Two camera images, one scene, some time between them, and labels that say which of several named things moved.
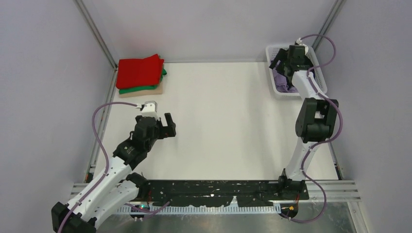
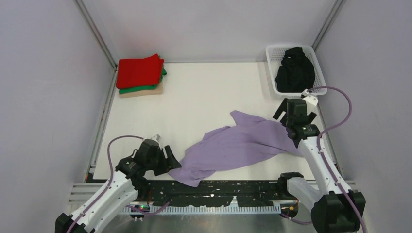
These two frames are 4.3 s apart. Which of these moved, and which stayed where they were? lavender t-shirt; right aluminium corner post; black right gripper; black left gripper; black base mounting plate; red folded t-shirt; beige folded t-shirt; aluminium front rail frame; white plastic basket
Moved: lavender t-shirt; black left gripper; black right gripper
Stayed: right aluminium corner post; aluminium front rail frame; red folded t-shirt; beige folded t-shirt; black base mounting plate; white plastic basket
